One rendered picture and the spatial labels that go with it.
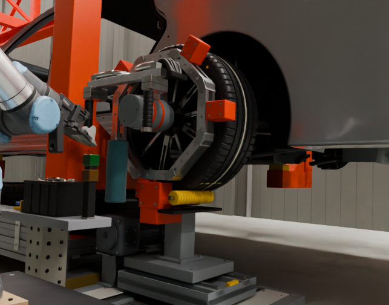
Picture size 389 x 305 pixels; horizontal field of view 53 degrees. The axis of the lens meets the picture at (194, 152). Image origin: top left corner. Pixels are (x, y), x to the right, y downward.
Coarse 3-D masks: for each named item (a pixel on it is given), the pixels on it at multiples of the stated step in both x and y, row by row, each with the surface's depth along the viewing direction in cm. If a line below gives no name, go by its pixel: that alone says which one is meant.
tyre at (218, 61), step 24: (168, 48) 174; (216, 72) 157; (240, 72) 172; (216, 96) 156; (240, 96) 159; (240, 120) 157; (216, 144) 154; (192, 168) 161; (216, 168) 157; (240, 168) 171
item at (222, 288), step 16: (128, 272) 178; (144, 272) 173; (128, 288) 170; (144, 288) 164; (160, 288) 159; (176, 288) 154; (192, 288) 155; (208, 288) 152; (224, 288) 153; (240, 288) 162; (176, 304) 153; (192, 304) 148; (208, 304) 144; (224, 304) 153
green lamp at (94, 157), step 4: (84, 156) 127; (88, 156) 126; (92, 156) 126; (96, 156) 127; (84, 160) 127; (88, 160) 126; (92, 160) 126; (96, 160) 127; (84, 164) 127; (88, 164) 125; (92, 164) 126; (96, 164) 127
